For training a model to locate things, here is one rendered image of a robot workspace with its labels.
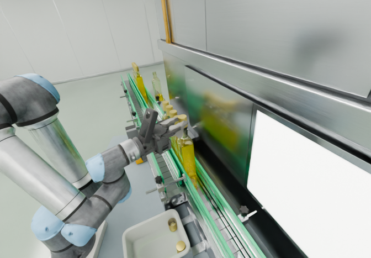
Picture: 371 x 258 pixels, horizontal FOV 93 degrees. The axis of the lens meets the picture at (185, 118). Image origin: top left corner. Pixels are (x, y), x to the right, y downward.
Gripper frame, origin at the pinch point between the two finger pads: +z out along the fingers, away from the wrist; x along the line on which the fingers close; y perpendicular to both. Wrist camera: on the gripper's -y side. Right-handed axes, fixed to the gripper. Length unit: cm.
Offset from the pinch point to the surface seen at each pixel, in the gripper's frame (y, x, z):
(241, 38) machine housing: -28.0, 17.1, 10.8
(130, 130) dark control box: 35, -63, -3
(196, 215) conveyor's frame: 30.2, 17.7, -10.7
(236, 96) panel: -12.9, 19.2, 7.1
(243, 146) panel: 2.7, 24.1, 5.7
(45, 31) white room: -23, -610, 6
